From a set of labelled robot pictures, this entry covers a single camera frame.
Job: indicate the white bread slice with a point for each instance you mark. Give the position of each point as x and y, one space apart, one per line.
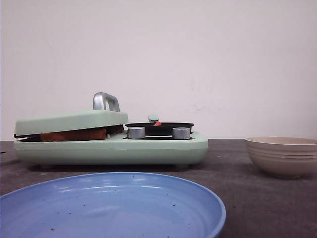
74 135
114 129

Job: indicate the mint green breakfast maker lid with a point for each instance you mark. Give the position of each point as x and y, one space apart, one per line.
105 112

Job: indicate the beige ribbed bowl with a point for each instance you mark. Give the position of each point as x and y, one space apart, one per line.
286 157

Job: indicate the mint green breakfast maker base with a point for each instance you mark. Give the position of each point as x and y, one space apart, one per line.
115 150

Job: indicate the small black frying pan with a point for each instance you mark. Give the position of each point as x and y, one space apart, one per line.
163 130

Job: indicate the silver left control knob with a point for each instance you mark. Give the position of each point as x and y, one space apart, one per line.
136 132

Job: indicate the silver control knob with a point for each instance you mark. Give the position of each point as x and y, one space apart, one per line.
181 133
136 132

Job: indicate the silver right control knob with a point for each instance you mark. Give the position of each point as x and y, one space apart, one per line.
181 133

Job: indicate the blue plate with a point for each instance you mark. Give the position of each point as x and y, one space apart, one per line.
112 205

